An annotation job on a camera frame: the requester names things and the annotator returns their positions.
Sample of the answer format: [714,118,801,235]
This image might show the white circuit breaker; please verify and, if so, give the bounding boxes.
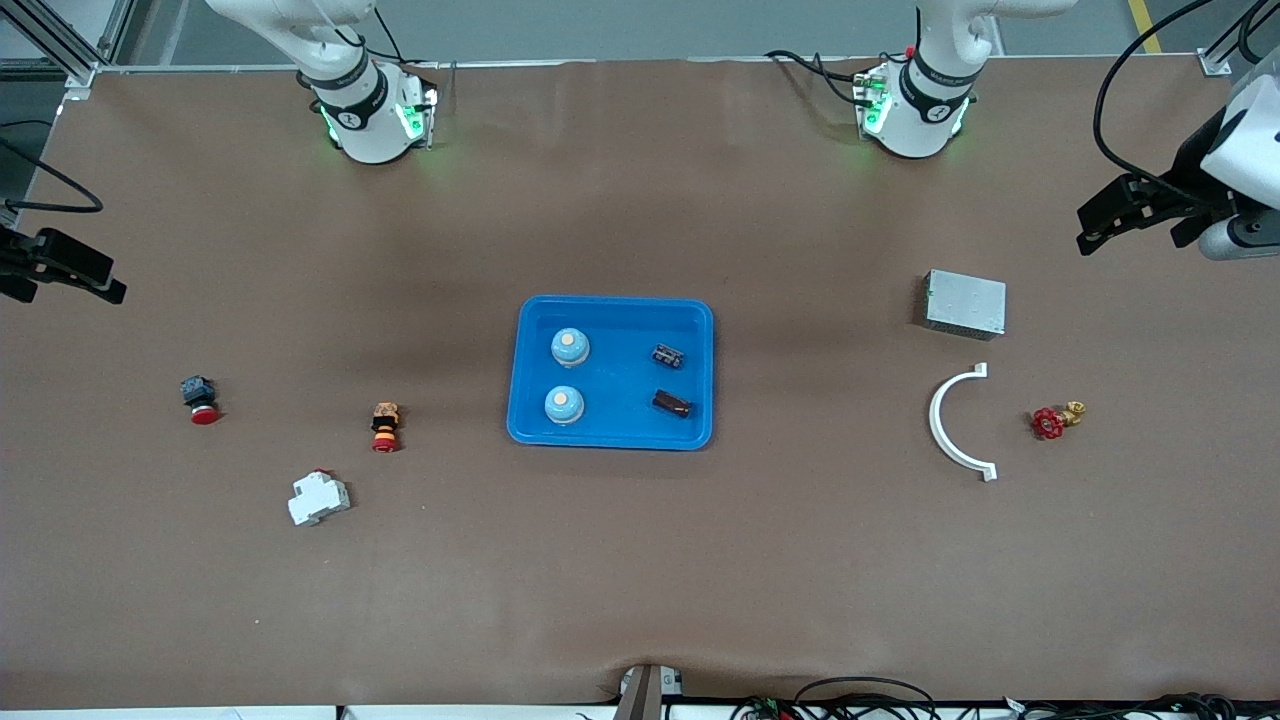
[287,468,352,528]

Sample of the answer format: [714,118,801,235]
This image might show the grey metal box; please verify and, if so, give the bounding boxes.
[922,269,1008,342]

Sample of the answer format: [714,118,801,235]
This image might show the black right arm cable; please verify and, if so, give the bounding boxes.
[0,120,105,214]

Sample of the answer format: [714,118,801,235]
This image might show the aluminium frame post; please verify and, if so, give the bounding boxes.
[1195,0,1280,77]
[0,0,136,89]

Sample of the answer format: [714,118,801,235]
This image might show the black cable bundle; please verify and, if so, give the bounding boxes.
[730,676,1280,720]

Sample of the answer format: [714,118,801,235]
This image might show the black base cables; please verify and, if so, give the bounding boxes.
[765,48,873,109]

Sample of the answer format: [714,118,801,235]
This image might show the white curved bracket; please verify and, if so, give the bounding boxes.
[928,362,999,483]

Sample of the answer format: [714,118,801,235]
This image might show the brown camera mount post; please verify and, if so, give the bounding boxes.
[612,663,665,720]

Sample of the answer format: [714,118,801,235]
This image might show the red handle brass valve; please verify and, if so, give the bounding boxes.
[1031,400,1088,442]

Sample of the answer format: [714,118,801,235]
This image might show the red button black switch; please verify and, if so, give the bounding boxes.
[180,375,221,426]

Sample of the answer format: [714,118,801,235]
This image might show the blue plastic tray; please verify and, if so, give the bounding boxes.
[506,294,716,452]

